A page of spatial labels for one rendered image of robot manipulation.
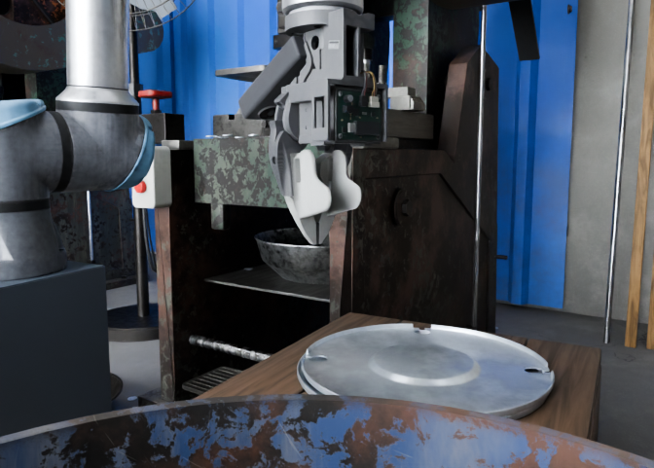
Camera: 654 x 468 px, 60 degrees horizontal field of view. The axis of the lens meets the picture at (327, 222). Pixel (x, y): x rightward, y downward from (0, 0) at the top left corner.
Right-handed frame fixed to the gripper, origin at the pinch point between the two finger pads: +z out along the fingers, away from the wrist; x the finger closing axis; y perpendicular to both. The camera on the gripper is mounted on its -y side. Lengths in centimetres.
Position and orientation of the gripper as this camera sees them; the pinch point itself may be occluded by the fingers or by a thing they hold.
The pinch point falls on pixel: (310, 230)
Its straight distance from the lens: 56.4
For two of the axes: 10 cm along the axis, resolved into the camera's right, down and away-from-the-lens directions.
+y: 6.2, 0.9, -7.8
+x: 7.9, -0.7, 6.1
